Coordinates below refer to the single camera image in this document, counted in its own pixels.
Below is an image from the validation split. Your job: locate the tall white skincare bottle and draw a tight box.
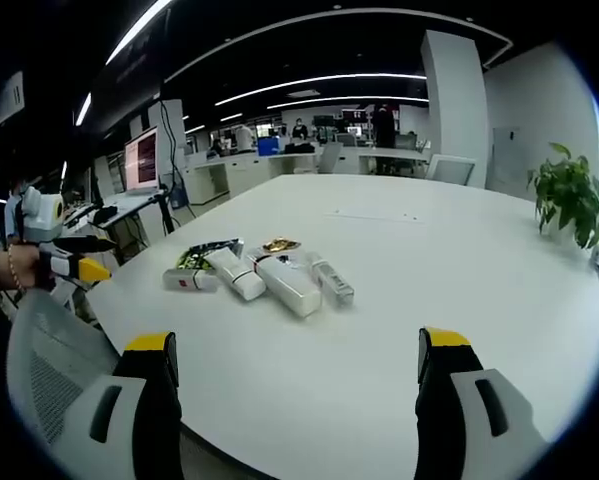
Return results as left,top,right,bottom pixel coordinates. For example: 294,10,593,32
246,247,324,318

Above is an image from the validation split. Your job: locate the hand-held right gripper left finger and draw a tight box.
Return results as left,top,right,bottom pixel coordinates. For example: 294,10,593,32
48,330,183,480

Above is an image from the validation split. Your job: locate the white square pillar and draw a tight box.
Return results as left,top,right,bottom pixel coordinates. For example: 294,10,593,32
419,28,490,190

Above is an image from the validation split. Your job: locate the blue storage box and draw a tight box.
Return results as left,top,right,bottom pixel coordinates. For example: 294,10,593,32
256,136,286,157

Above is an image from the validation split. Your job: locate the person's left hand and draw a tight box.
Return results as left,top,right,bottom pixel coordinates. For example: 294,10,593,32
7,242,55,292

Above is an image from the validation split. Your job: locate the potted green plant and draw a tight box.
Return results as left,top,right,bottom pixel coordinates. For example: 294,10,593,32
526,141,599,250

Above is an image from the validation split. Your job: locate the clear skincare bottle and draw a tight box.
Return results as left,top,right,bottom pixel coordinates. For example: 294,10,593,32
307,253,356,309

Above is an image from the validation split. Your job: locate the grey mesh office chair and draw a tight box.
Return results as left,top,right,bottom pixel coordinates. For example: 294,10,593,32
5,289,121,471

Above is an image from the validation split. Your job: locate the green skincare sachet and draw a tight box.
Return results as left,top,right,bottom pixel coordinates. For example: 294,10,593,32
175,236,246,272

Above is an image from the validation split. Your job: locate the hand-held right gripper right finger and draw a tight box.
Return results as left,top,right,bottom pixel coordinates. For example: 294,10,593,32
413,326,550,480

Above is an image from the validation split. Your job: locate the gold skincare sachet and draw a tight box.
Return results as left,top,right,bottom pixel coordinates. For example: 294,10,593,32
261,236,302,255

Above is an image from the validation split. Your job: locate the black camera tripod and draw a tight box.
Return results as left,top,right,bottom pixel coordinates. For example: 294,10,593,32
151,182,180,235

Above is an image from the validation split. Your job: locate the white office chair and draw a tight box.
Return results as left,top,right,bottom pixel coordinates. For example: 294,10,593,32
424,152,478,187

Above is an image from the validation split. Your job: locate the white skincare tube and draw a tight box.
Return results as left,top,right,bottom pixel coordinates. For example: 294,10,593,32
204,248,267,302

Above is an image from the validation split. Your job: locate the small white skincare box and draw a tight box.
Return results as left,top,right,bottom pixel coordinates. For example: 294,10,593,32
161,267,219,294

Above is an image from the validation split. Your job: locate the computer monitor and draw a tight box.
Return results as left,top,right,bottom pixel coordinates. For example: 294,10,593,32
122,125,161,195

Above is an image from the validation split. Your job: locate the beaded bracelet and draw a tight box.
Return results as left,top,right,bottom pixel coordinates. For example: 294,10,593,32
6,243,26,293

